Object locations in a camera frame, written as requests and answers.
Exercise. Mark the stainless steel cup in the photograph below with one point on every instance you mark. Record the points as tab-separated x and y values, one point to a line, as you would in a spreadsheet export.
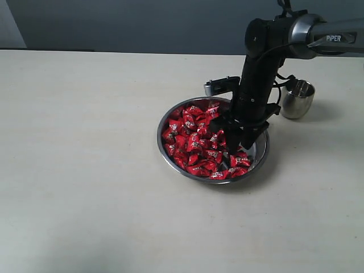
297	98

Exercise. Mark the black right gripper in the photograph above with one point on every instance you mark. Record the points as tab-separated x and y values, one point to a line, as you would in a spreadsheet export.
248	107

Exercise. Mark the round stainless steel plate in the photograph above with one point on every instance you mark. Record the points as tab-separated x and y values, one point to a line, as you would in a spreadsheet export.
258	152

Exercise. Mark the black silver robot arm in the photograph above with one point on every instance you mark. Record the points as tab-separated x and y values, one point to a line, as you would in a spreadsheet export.
268	43

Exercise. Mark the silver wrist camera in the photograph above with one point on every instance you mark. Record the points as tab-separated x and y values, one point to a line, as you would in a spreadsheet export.
221	86

